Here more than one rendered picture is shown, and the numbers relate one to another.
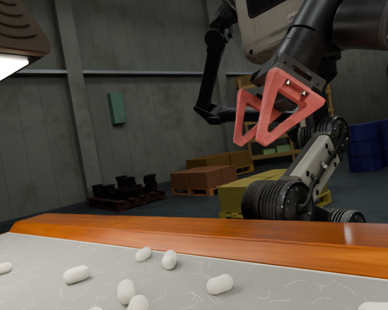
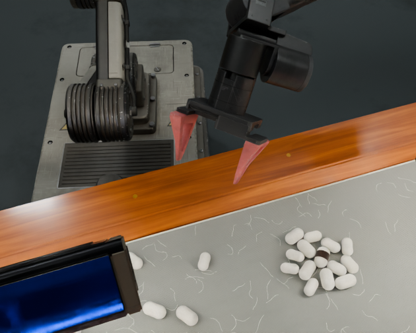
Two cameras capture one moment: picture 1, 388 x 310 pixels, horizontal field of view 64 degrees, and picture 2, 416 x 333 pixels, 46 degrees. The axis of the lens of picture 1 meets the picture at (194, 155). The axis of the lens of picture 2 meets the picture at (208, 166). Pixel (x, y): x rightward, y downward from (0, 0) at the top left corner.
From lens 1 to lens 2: 67 cm
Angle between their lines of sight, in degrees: 68
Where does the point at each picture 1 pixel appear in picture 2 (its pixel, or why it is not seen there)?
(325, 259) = (238, 201)
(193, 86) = not seen: outside the picture
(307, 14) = (249, 65)
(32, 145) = not seen: outside the picture
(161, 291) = (166, 289)
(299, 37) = (245, 88)
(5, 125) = not seen: outside the picture
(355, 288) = (264, 216)
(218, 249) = (155, 225)
